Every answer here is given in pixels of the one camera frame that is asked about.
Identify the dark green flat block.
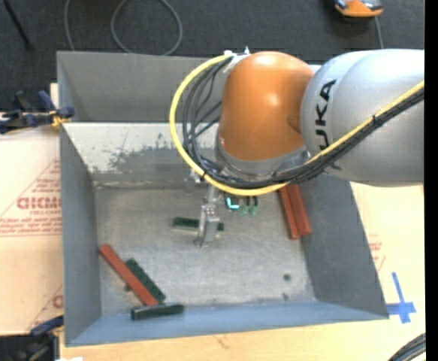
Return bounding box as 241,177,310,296
130,303,186,321
172,217,225,233
124,258,167,303

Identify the grey metal bin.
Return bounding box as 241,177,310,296
56,50,390,347

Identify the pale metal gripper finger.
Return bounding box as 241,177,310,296
207,214,222,243
193,205,212,249

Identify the brown cardboard board red print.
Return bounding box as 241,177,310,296
0,124,425,338

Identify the red-brown flat block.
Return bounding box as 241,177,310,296
98,244,160,308
286,184,313,237
276,188,301,241

